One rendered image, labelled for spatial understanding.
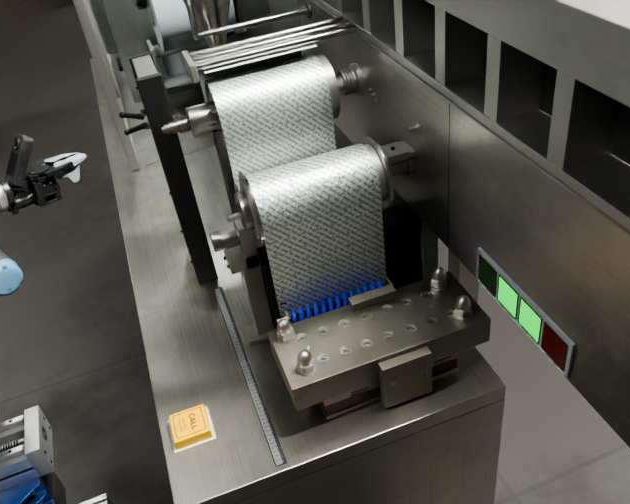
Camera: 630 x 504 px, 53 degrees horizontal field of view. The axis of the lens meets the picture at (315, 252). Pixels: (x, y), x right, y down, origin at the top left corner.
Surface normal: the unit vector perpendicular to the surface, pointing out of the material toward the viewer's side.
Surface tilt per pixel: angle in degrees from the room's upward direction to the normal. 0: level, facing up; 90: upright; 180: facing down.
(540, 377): 0
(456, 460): 90
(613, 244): 90
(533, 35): 90
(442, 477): 90
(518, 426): 0
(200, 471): 0
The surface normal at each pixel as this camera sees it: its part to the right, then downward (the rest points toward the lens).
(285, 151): 0.33, 0.58
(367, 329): -0.12, -0.78
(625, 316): -0.94, 0.29
